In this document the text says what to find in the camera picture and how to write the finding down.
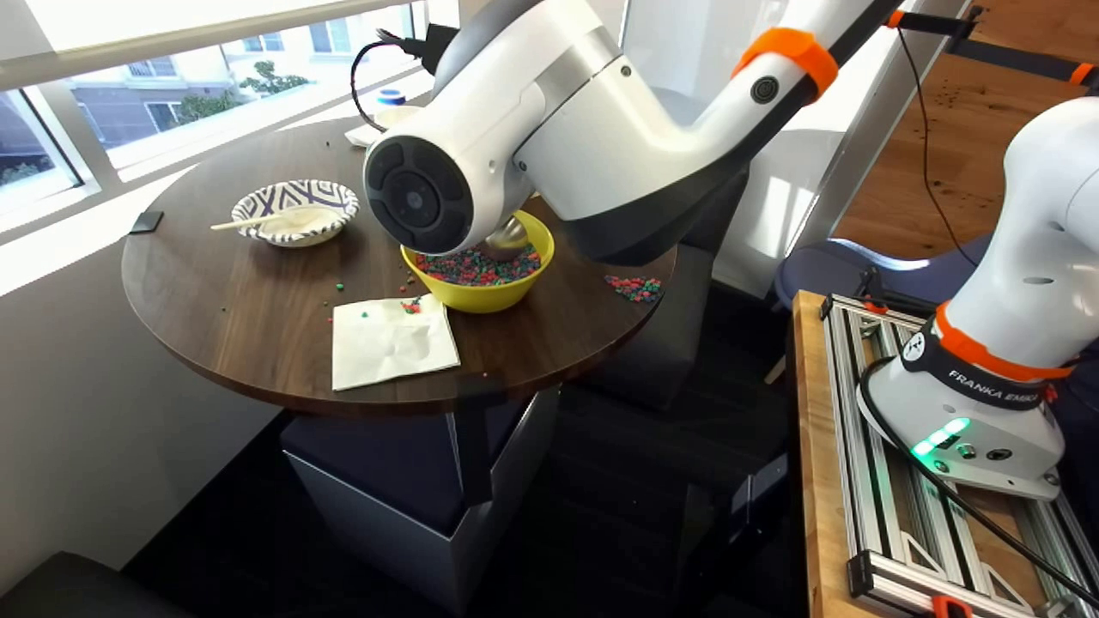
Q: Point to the window with white frame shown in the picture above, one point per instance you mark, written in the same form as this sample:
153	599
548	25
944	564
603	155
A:
171	116

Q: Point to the small white packet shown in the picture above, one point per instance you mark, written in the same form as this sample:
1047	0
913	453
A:
358	135

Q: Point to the black stand with orange clamps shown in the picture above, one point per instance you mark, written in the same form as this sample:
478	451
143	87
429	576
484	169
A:
1006	56

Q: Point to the aluminium profile frame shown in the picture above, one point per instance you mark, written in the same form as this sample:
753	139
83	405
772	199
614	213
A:
886	517

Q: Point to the colourful cereal pieces in bowl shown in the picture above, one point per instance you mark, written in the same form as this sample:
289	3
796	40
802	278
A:
481	269

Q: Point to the small black flat object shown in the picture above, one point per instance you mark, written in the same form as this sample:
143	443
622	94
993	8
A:
145	220

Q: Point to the dark blue chair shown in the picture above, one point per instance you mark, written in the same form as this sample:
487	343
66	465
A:
846	269

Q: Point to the wooden bench top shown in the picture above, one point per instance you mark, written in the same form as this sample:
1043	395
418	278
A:
814	482

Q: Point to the black white patterned bowl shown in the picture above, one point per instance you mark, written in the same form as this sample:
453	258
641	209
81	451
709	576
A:
277	199

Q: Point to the small red cereal cluster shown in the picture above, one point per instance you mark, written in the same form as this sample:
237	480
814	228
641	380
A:
408	308

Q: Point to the spilled colourful cereal pile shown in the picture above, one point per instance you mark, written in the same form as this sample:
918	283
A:
632	285

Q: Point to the black floor box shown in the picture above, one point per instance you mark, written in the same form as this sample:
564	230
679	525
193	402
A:
732	536

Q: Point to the light wooden spoon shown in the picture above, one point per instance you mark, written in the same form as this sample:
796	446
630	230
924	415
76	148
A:
236	220

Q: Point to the yellow bowl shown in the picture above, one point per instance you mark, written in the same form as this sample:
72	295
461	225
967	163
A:
481	295

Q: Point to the round dark wooden table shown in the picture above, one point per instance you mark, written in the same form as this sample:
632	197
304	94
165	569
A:
252	309

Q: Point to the white paper napkin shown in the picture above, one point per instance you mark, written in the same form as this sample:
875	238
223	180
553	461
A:
381	347

